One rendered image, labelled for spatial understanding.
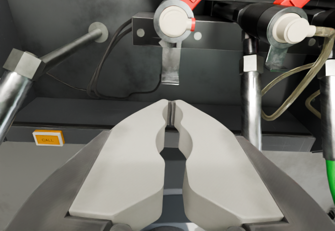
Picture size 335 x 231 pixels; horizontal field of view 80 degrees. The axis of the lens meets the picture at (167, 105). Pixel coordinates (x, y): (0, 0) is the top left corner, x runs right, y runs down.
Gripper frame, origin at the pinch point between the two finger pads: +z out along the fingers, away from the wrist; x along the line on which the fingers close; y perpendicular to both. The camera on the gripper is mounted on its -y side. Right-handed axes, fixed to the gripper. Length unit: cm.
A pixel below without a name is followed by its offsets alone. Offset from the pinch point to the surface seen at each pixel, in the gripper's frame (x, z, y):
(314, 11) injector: 15.6, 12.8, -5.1
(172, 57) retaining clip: 0.1, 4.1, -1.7
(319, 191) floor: 154, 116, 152
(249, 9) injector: 6.9, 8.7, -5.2
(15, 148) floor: -117, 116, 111
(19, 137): -28.3, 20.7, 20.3
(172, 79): 0.2, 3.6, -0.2
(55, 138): -20.4, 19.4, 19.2
